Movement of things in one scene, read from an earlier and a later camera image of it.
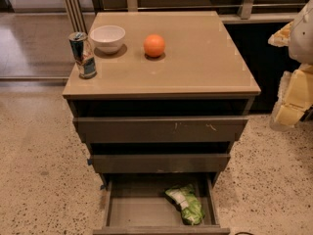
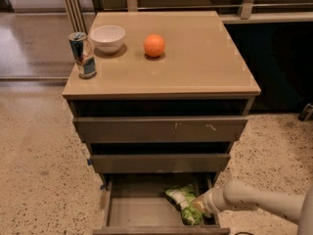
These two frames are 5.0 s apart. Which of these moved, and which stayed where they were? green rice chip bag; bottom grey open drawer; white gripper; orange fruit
Moved: white gripper
Stayed: orange fruit; bottom grey open drawer; green rice chip bag
